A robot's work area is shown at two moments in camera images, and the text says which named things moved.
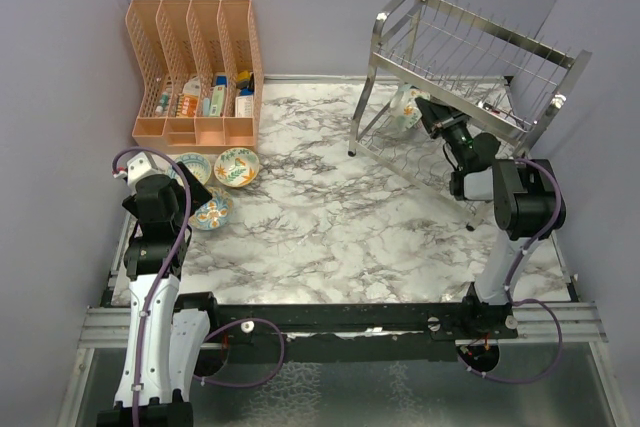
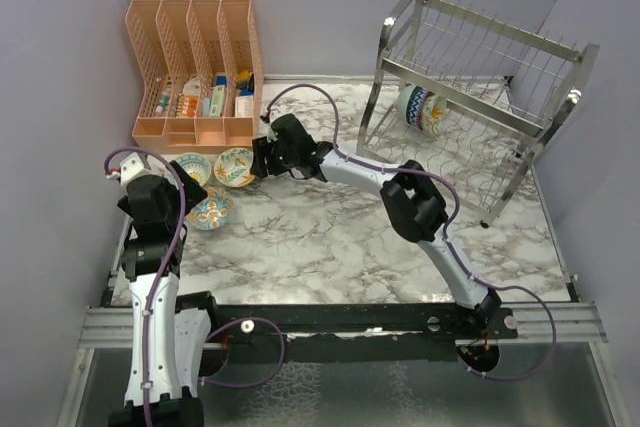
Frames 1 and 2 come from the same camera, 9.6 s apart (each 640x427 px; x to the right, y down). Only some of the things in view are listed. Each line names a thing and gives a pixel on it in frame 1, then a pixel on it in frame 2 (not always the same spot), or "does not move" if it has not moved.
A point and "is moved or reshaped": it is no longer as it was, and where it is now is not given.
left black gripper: x=200 y=194 does not move
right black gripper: x=434 y=114 -> x=261 y=149
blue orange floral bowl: x=214 y=213 does not move
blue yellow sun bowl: x=196 y=163 does not move
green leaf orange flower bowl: x=236 y=166 does not move
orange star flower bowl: x=408 y=110 is moved or reshaped
